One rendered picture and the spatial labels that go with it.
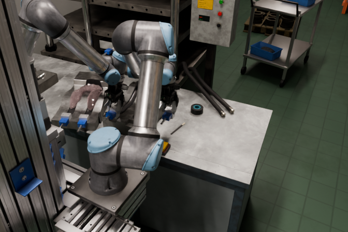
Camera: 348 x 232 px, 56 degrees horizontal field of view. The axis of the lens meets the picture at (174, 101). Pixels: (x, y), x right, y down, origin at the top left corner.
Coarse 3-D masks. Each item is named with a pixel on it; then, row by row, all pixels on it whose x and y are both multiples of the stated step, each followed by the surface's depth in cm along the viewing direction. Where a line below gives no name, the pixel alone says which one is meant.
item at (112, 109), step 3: (111, 108) 184; (114, 108) 185; (108, 111) 183; (111, 111) 184; (114, 111) 184; (117, 111) 183; (108, 114) 181; (111, 114) 181; (114, 114) 182; (117, 114) 185; (108, 117) 180; (111, 117) 181; (114, 117) 184; (117, 117) 186; (105, 120) 178
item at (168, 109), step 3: (168, 108) 185; (165, 111) 185; (168, 111) 184; (165, 114) 182; (168, 114) 182; (171, 114) 183; (174, 114) 187; (162, 117) 182; (165, 117) 181; (168, 117) 181; (171, 117) 184; (168, 120) 182; (162, 123) 177
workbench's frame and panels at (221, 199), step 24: (72, 144) 210; (168, 168) 185; (192, 168) 170; (168, 192) 196; (192, 192) 187; (216, 192) 179; (240, 192) 172; (144, 216) 218; (168, 216) 208; (192, 216) 198; (216, 216) 189; (240, 216) 197
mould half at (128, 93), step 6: (132, 84) 211; (126, 90) 208; (132, 90) 207; (126, 96) 206; (126, 102) 203; (132, 108) 197; (120, 114) 190; (126, 114) 191; (132, 114) 191; (162, 114) 205; (108, 120) 188; (120, 120) 186; (126, 120) 186; (108, 126) 190; (114, 126) 188; (120, 126) 186; (126, 126) 184; (120, 132) 189; (126, 132) 187
